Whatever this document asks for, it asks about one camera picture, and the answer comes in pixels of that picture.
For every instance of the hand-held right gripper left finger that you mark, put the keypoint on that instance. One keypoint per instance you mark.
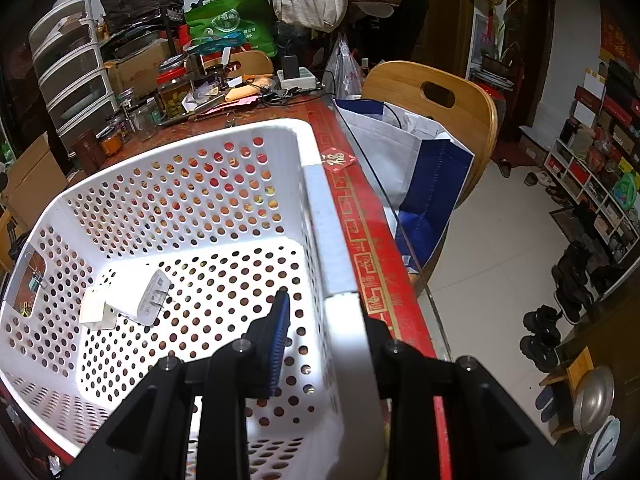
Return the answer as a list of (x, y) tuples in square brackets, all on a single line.
[(277, 340)]

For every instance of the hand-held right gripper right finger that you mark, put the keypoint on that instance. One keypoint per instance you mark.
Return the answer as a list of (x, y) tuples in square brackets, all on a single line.
[(402, 375)]

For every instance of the white perforated plastic basket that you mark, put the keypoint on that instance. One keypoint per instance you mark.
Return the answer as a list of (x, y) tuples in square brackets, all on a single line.
[(320, 220)]

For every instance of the white charger with prongs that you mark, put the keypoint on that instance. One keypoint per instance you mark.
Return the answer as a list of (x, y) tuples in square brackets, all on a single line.
[(145, 300)]

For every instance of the white cube charger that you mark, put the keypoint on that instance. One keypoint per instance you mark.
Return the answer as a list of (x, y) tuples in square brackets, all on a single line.
[(97, 312)]

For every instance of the red printed tablecloth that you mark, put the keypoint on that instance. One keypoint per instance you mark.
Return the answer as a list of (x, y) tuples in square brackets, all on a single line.
[(370, 260)]

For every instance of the pair of black shoes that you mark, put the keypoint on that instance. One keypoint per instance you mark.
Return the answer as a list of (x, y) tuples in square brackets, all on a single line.
[(540, 340)]

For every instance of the small wooden stool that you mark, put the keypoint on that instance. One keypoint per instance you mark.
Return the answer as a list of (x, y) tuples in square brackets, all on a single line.
[(577, 367)]

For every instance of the blue and white shopping bag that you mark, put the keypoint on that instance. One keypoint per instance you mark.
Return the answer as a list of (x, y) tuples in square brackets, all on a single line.
[(435, 195)]

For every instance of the red square sticker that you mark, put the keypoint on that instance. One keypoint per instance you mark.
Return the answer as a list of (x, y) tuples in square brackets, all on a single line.
[(339, 161)]

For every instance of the round metal lid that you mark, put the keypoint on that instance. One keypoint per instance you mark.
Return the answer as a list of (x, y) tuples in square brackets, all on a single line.
[(592, 400)]

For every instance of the pair of black sandals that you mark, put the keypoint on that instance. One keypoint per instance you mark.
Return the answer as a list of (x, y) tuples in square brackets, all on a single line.
[(572, 280)]

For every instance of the white round disc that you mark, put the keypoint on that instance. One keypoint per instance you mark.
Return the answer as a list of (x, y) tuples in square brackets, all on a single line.
[(602, 450)]

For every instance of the empty glass jar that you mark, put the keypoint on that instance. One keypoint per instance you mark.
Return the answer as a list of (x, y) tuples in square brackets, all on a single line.
[(145, 122)]

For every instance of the jar with orange contents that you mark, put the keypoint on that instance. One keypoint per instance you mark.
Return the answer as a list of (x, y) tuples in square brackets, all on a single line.
[(110, 145)]

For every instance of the white power strip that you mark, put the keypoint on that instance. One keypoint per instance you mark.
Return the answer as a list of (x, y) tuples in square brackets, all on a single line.
[(302, 80)]

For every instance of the glass jar with green olives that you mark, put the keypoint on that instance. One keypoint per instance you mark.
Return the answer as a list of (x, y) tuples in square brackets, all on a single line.
[(172, 100)]

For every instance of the brown wooden box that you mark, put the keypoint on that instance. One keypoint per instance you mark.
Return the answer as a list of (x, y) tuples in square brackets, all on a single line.
[(89, 152)]

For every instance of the clear plastic bag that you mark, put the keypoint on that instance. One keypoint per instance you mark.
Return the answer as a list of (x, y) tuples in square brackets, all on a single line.
[(345, 75)]

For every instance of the white cubby shelf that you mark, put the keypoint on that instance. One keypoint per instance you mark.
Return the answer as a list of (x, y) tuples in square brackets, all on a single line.
[(595, 180)]

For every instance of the black plug-in charger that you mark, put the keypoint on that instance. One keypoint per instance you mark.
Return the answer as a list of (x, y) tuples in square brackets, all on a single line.
[(289, 66)]

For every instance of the plain folded cardboard box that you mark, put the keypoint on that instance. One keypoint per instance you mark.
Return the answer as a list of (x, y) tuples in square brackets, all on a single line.
[(35, 175)]

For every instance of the printed cardboard box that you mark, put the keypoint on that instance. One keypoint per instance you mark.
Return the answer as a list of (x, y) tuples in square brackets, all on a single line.
[(140, 72)]

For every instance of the green shopping bag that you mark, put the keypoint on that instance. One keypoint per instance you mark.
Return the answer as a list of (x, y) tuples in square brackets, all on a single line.
[(245, 20)]

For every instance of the white plastic drawer unit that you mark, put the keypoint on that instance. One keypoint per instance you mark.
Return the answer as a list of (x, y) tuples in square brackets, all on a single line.
[(70, 75)]

